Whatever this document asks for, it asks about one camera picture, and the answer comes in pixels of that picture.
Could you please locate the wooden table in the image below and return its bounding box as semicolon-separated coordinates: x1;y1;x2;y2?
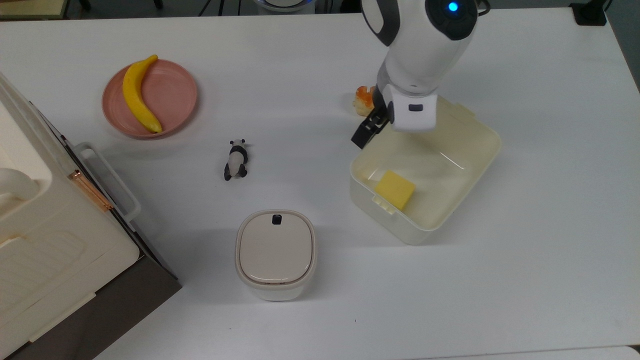
0;0;69;20

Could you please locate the cream storage box with handle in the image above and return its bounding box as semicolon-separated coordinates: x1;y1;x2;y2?
0;72;141;358

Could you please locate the large cream appliance box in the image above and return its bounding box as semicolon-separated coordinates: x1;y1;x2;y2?
7;100;183;360

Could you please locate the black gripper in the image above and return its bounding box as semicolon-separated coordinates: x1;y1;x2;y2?
351;86;396;150

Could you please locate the beige small trash can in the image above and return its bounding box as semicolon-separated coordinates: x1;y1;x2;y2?
235;209;318;302

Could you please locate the yellow toy banana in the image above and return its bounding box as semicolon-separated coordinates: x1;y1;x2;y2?
122;54;164;134

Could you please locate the orange toy pastry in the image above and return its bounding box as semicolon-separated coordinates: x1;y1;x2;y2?
353;85;377;117

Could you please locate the orange box latch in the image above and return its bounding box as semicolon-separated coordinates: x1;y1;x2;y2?
67;169;114;213

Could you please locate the white drawer handle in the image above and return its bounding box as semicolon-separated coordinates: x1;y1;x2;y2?
75;142;142;223

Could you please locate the cream plastic box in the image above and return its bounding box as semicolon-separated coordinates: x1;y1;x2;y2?
348;95;502;246

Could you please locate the yellow block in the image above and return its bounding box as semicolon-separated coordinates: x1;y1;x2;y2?
375;170;417;211

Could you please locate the pink plate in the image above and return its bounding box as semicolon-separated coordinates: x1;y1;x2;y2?
101;59;199;140

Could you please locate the black power adapter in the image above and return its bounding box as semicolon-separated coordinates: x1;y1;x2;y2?
570;2;608;27

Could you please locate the panda figurine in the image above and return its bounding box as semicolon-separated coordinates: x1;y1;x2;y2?
223;138;249;182

